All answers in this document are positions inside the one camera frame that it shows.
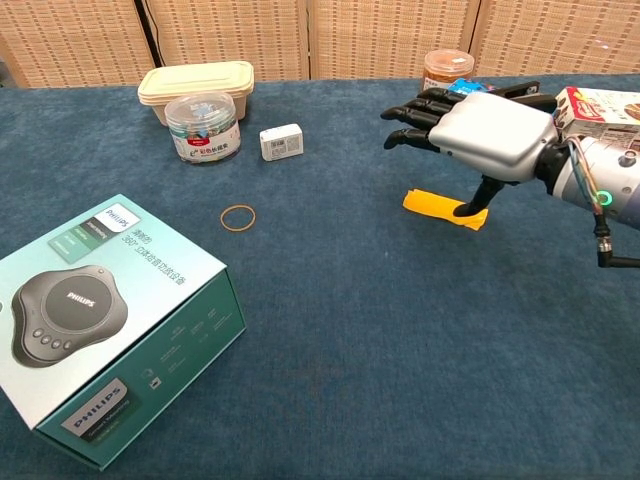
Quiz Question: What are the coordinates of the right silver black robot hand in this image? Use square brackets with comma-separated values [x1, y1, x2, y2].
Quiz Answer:
[380, 87, 560, 219]

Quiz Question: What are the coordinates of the black stapler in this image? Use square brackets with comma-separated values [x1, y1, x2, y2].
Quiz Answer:
[492, 81, 559, 115]

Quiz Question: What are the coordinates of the blue cookie box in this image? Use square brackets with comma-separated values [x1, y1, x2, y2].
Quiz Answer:
[447, 78, 497, 96]

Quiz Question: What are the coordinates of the clear jar with brown contents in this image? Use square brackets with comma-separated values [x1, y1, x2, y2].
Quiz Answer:
[423, 49, 475, 94]

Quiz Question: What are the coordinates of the white red cake box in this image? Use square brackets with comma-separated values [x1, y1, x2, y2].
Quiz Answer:
[552, 86, 640, 151]

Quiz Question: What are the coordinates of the bamboo folding screen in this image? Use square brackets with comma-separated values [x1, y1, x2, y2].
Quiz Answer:
[0, 0, 640, 89]

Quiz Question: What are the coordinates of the small white box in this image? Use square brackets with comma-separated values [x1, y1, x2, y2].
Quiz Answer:
[259, 123, 305, 162]

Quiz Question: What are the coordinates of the blue felt table cover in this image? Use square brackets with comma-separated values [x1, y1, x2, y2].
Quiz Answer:
[0, 73, 640, 480]

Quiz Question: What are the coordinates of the tan rubber band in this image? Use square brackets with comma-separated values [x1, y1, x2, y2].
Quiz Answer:
[219, 203, 257, 234]

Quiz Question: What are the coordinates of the clear jar of coloured clips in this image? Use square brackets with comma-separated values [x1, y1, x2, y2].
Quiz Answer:
[164, 91, 242, 167]

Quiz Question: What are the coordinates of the beige lidded lunch box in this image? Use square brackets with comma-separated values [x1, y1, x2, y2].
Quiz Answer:
[137, 60, 256, 126]

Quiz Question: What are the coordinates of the black tripod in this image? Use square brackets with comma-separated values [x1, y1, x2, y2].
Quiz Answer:
[133, 0, 166, 69]

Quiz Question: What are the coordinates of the teal Philips speaker box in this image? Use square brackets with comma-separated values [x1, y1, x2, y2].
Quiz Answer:
[0, 193, 248, 472]

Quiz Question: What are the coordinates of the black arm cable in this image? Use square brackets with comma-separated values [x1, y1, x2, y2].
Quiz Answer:
[592, 199, 640, 270]

